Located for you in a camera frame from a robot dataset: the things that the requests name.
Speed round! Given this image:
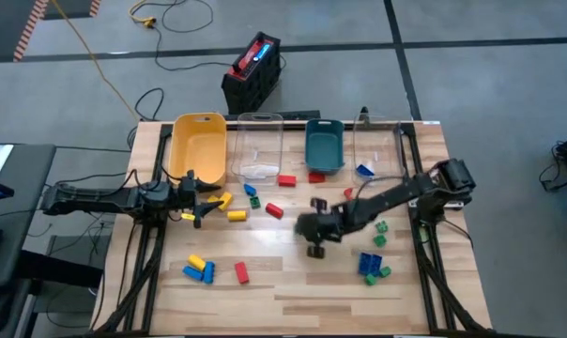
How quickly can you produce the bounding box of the black floor cable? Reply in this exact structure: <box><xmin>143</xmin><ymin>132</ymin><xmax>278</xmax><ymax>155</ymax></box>
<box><xmin>152</xmin><ymin>0</ymin><xmax>233</xmax><ymax>72</ymax></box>

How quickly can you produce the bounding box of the teal plastic bin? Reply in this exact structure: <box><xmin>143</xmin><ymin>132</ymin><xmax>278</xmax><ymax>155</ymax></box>
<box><xmin>304</xmin><ymin>118</ymin><xmax>345</xmax><ymax>175</ymax></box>

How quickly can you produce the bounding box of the black cable loop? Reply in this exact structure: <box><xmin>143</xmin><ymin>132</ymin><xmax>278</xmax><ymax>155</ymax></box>
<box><xmin>132</xmin><ymin>87</ymin><xmax>166</xmax><ymax>123</ymax></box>

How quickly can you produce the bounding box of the black power strip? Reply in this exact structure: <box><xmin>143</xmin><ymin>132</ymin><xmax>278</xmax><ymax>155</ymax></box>
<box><xmin>224</xmin><ymin>110</ymin><xmax>322</xmax><ymax>121</ymax></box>

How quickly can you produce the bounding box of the clear plastic bin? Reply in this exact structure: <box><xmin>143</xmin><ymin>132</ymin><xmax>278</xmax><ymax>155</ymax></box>
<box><xmin>230</xmin><ymin>112</ymin><xmax>284</xmax><ymax>182</ymax></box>
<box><xmin>352</xmin><ymin>115</ymin><xmax>406</xmax><ymax>187</ymax></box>

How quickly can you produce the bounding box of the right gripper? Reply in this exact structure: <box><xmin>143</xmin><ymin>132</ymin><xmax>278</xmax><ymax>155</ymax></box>
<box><xmin>295</xmin><ymin>196</ymin><xmax>346</xmax><ymax>260</ymax></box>

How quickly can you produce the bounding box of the yellow extension cord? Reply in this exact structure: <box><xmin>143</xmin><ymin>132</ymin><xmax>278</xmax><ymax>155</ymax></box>
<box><xmin>48</xmin><ymin>0</ymin><xmax>140</xmax><ymax>122</ymax></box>

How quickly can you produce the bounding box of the black side desk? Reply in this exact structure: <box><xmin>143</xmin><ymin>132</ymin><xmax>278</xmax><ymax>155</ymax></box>
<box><xmin>0</xmin><ymin>143</ymin><xmax>57</xmax><ymax>287</ymax></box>

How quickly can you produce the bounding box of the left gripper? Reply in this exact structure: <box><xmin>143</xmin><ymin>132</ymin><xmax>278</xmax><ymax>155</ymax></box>
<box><xmin>170</xmin><ymin>169</ymin><xmax>224</xmax><ymax>230</ymax></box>

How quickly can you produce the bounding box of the red black power unit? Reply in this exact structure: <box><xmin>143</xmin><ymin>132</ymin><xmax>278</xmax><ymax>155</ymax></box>
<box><xmin>226</xmin><ymin>31</ymin><xmax>276</xmax><ymax>80</ymax></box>

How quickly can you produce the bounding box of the yellow plastic bin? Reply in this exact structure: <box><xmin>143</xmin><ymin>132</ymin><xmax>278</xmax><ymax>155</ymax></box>
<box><xmin>167</xmin><ymin>112</ymin><xmax>228</xmax><ymax>190</ymax></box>

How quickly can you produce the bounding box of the black and red toolbox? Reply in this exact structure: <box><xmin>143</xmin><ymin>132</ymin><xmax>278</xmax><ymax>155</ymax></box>
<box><xmin>221</xmin><ymin>44</ymin><xmax>284</xmax><ymax>115</ymax></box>

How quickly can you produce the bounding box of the dark mat striped edge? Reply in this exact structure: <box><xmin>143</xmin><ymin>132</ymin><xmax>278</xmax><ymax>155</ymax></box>
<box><xmin>0</xmin><ymin>0</ymin><xmax>50</xmax><ymax>63</ymax></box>
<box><xmin>42</xmin><ymin>0</ymin><xmax>102</xmax><ymax>21</ymax></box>

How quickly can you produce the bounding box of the yellow plug cable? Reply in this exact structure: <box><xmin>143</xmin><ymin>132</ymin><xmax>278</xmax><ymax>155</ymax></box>
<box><xmin>129</xmin><ymin>0</ymin><xmax>157</xmax><ymax>28</ymax></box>

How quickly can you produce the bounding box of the black box cable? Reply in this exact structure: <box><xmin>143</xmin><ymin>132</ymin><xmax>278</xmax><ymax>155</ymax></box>
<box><xmin>538</xmin><ymin>140</ymin><xmax>567</xmax><ymax>193</ymax></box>

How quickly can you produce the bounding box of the black aluminium table frame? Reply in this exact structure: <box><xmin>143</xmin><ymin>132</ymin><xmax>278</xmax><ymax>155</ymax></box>
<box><xmin>91</xmin><ymin>120</ymin><xmax>176</xmax><ymax>335</ymax></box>
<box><xmin>398</xmin><ymin>120</ymin><xmax>494</xmax><ymax>335</ymax></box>

